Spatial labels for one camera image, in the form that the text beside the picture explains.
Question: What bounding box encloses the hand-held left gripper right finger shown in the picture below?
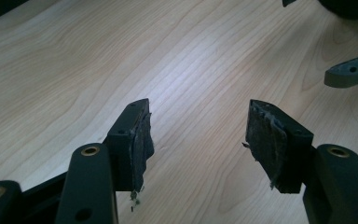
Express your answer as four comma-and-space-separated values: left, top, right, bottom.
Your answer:
243, 99, 315, 194

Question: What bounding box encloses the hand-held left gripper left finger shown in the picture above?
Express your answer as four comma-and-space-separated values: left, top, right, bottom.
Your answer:
106, 98, 155, 192

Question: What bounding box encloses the black leather shoe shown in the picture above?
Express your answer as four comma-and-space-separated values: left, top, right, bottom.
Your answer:
317, 0, 358, 21

